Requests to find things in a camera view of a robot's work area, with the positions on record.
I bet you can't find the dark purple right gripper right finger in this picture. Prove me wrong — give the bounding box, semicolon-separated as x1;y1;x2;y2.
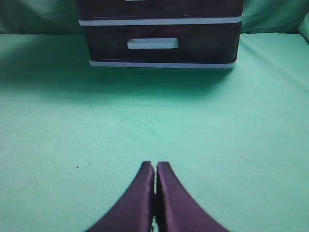
155;161;228;232

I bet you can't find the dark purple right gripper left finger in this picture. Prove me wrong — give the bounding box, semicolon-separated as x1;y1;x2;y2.
87;161;155;232

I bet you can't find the dark drawer with white handle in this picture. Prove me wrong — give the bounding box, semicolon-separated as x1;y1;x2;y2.
76;0;244;19

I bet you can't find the green cloth table cover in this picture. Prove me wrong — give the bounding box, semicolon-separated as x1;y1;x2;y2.
0;0;309;232

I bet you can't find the white frame drawer cabinet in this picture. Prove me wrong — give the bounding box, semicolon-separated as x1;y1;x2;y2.
79;14;243;69

